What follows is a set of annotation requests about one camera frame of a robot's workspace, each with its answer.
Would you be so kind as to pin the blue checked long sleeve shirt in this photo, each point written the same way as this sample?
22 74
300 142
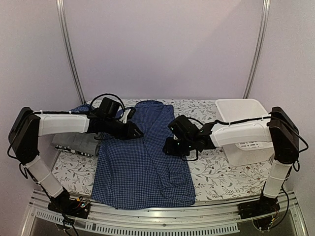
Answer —
137 174

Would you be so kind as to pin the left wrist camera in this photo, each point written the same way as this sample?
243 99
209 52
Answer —
112 110

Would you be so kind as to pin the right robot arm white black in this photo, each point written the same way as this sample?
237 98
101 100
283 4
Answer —
276 127

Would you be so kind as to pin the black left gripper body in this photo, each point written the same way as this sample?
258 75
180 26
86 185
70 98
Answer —
121 133

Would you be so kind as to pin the left aluminium frame post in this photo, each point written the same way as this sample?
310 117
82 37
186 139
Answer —
68 50

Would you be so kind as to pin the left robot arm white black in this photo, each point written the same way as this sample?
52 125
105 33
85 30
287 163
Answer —
30 125

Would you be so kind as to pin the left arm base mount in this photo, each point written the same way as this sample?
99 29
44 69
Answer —
71 207

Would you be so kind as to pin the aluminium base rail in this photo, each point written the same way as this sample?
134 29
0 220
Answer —
203 219

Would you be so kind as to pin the floral white tablecloth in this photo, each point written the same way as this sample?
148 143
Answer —
215 178

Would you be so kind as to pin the white plastic basket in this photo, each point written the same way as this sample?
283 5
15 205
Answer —
247 153

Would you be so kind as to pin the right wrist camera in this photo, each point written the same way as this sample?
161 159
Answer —
183 128

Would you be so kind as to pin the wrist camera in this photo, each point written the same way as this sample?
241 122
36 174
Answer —
183 128
112 110

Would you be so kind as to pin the grey folded shirt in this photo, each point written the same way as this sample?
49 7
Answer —
84 142

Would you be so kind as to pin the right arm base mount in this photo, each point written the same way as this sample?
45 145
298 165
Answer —
264 205

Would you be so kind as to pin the aluminium frame post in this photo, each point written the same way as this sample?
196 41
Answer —
258 48
68 50

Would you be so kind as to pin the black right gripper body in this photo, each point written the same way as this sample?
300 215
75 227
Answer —
183 147

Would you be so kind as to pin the right aluminium frame post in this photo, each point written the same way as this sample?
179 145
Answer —
258 48

